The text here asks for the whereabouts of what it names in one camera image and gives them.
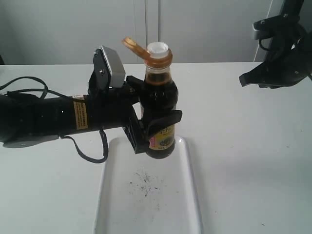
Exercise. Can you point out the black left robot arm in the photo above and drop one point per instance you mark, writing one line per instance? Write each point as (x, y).
(27, 119)

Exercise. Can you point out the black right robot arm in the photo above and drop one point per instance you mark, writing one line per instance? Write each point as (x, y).
(288, 46)

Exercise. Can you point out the dark soy sauce bottle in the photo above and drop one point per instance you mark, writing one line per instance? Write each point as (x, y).
(158, 94)

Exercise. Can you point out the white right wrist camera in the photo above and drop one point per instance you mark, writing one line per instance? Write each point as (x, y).
(255, 33)

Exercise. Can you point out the white rectangular plastic tray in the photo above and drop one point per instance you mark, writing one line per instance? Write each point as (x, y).
(143, 195)

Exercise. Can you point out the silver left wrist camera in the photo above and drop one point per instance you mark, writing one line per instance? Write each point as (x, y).
(108, 68)

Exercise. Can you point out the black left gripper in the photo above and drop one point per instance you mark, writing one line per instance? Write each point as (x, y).
(113, 108)

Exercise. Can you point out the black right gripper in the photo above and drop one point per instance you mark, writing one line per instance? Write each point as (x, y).
(290, 46)

